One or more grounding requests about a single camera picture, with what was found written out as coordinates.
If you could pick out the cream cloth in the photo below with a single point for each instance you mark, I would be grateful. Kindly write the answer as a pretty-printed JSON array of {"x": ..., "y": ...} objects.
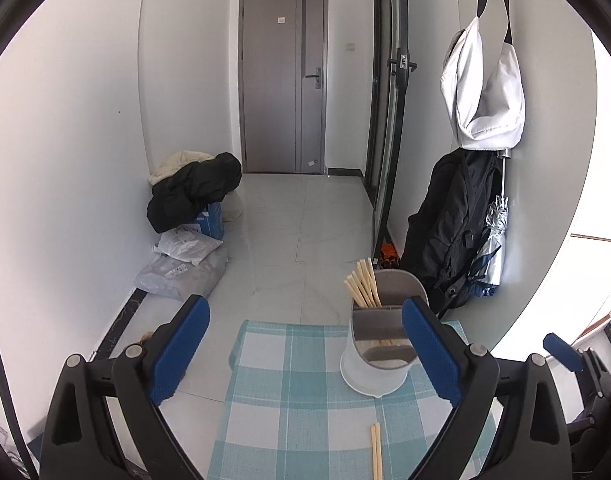
[{"x": 178, "y": 160}]

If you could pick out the black backpack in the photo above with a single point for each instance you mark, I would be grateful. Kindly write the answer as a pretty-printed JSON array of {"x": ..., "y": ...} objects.
[{"x": 445, "y": 225}]

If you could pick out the bundle of bamboo chopsticks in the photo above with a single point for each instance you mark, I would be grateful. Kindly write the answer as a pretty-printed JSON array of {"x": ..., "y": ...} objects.
[{"x": 364, "y": 285}]

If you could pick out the dark framed glass door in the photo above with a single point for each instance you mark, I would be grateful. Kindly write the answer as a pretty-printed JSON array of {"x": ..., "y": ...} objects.
[{"x": 385, "y": 110}]

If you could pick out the blue cardboard box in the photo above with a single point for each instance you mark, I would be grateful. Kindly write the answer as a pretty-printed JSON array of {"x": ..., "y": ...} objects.
[{"x": 213, "y": 220}]

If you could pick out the black jacket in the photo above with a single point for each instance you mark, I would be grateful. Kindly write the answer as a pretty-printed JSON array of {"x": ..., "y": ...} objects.
[{"x": 195, "y": 185}]

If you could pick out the white shoulder bag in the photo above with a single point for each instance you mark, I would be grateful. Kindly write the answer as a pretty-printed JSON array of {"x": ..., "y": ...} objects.
[{"x": 490, "y": 110}]

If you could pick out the white plastic bag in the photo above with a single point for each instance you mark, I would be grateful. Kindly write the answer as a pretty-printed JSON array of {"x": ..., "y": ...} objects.
[{"x": 185, "y": 245}]

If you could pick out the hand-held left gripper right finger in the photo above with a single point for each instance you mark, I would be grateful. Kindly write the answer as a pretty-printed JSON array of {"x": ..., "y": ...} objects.
[{"x": 433, "y": 350}]

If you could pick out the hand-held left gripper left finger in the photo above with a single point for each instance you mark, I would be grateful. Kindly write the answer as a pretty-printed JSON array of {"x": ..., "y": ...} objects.
[{"x": 180, "y": 350}]

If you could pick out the orange black object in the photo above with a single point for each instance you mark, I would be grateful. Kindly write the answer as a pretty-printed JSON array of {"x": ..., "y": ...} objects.
[{"x": 389, "y": 255}]

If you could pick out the grey plastic bag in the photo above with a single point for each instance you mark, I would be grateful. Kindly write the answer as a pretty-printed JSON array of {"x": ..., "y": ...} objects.
[{"x": 185, "y": 280}]

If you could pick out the teal checked tablecloth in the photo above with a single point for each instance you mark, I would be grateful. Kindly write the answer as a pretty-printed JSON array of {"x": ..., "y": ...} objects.
[{"x": 295, "y": 410}]

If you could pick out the slim bamboo chopstick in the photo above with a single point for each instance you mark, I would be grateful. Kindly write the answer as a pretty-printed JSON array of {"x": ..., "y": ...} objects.
[
  {"x": 373, "y": 452},
  {"x": 380, "y": 452}
]

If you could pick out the silver folding umbrella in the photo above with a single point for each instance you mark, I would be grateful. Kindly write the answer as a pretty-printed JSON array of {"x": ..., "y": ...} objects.
[{"x": 495, "y": 230}]

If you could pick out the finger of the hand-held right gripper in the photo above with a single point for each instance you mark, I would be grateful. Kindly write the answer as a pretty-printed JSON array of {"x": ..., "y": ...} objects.
[{"x": 560, "y": 347}]

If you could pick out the white divided utensil holder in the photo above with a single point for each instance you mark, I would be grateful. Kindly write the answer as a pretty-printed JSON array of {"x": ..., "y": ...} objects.
[{"x": 370, "y": 370}]

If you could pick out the grey entrance door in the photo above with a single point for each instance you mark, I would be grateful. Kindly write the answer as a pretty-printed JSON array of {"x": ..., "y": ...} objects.
[{"x": 270, "y": 85}]

